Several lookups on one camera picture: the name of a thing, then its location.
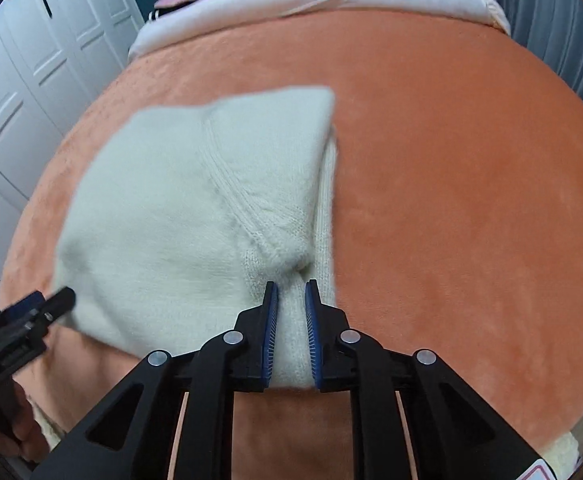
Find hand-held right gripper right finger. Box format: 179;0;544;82
305;280;557;480

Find cream knit sweater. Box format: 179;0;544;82
54;85;341;389

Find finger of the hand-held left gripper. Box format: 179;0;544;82
41;286;77;322
0;291;47;330

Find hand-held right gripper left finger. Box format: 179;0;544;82
34;281;278;480

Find person's left hand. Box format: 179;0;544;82
10;382;49;462

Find cream fuzzy cloth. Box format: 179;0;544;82
544;431;581;480

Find white wardrobe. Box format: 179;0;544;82
0;0;145;288

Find pale pink pillow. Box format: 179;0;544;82
459;0;513;37

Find grey curtain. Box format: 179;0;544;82
486;0;583;133

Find orange plush blanket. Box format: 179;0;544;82
0;9;583;480

